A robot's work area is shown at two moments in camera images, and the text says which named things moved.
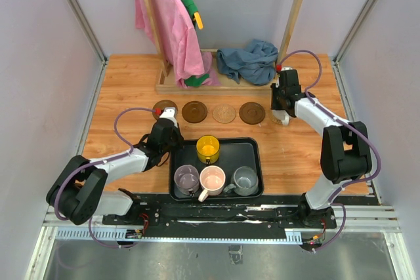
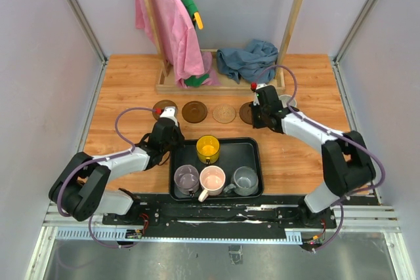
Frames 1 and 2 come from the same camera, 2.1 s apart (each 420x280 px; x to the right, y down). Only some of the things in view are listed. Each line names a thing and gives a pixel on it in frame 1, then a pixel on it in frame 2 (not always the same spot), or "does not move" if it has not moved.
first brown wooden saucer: (163, 103) does not move
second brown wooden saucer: (194, 111) does not move
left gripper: (180, 138) does not move
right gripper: (275, 88) -> (256, 124)
